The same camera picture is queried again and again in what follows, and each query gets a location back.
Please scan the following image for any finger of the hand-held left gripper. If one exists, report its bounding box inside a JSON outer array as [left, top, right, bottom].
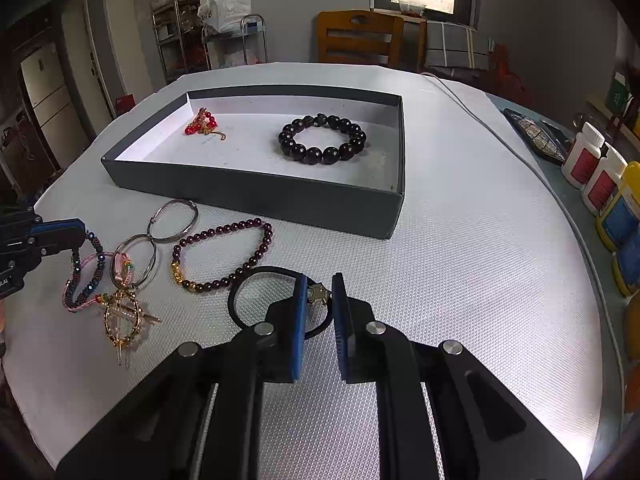
[[29, 217, 84, 257]]

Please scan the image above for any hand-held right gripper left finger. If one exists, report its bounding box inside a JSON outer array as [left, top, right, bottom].
[[55, 274, 308, 480]]

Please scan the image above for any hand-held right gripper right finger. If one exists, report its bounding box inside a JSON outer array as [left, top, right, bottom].
[[332, 272, 586, 480]]

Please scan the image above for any dark blue bead bracelet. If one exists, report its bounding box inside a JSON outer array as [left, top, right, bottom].
[[62, 230, 108, 311]]

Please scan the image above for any black hair tie star charm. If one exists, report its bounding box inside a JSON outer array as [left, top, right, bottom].
[[227, 266, 333, 341]]

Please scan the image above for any pink cord charm bracelet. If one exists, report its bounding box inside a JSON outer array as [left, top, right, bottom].
[[62, 252, 136, 313]]

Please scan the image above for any silver bangle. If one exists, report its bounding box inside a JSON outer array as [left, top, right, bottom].
[[146, 199, 199, 241], [110, 234, 158, 291]]

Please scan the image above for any gold round hair pin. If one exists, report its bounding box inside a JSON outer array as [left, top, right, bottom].
[[100, 287, 163, 366]]

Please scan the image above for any garnet bead bracelet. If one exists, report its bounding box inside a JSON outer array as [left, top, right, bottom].
[[170, 217, 274, 295]]

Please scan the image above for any dark grey shallow box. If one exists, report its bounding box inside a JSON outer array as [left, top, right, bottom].
[[101, 86, 406, 242]]

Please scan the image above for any beige refrigerator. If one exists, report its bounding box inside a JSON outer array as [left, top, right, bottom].
[[19, 42, 76, 168]]

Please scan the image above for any red bead gold charm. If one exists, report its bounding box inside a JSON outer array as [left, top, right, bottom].
[[184, 107, 228, 142]]

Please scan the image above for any metal storage rack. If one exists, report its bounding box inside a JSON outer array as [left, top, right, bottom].
[[151, 0, 211, 83]]

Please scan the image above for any steel trolley cart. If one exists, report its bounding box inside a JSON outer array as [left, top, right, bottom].
[[202, 14, 268, 71]]

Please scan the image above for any white plastic bag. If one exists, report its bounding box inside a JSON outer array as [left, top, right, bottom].
[[197, 0, 252, 33]]

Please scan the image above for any dark patterned case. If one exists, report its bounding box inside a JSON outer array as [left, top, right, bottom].
[[502, 107, 568, 166]]

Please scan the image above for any dark phone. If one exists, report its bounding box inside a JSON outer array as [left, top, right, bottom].
[[540, 119, 574, 153]]

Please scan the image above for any yellow bottle blue label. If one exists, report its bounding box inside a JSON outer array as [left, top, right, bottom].
[[595, 161, 640, 253], [612, 245, 640, 297]]

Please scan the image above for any white bottle red label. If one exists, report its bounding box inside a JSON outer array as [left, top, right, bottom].
[[582, 144, 628, 216], [561, 122, 607, 190]]

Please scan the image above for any wooden chair with cloth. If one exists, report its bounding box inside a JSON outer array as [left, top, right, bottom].
[[416, 19, 496, 81]]

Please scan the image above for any red bag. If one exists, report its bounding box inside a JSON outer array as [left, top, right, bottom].
[[487, 45, 533, 106]]

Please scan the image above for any grey plaid cloth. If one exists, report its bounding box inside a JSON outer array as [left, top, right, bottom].
[[424, 21, 493, 72]]

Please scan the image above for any green box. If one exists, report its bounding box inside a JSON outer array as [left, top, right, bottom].
[[605, 72, 633, 116]]

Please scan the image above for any black wooden bead bracelet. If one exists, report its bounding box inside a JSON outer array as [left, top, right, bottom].
[[278, 115, 367, 166]]

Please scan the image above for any grey cable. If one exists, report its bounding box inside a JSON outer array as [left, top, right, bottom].
[[419, 72, 630, 376]]

